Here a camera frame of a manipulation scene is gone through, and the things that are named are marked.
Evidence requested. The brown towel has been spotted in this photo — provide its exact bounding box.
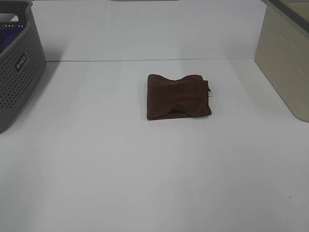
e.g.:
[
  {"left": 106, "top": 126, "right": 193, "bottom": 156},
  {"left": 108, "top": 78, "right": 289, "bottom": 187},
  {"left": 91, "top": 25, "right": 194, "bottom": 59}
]
[{"left": 146, "top": 74, "right": 212, "bottom": 120}]

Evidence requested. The grey perforated plastic basket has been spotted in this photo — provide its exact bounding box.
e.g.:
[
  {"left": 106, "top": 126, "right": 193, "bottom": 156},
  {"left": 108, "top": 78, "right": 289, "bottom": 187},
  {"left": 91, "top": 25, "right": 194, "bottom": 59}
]
[{"left": 0, "top": 0, "right": 46, "bottom": 132}]

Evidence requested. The beige plastic basket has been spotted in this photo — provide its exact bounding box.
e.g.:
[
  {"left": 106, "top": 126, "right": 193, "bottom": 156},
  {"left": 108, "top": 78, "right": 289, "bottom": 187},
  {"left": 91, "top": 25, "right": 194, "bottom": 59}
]
[{"left": 254, "top": 0, "right": 309, "bottom": 122}]

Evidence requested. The purple towel in basket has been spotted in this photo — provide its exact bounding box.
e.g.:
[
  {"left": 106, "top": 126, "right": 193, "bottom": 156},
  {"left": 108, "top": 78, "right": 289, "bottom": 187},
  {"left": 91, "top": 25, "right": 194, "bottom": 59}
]
[{"left": 0, "top": 28, "right": 22, "bottom": 52}]

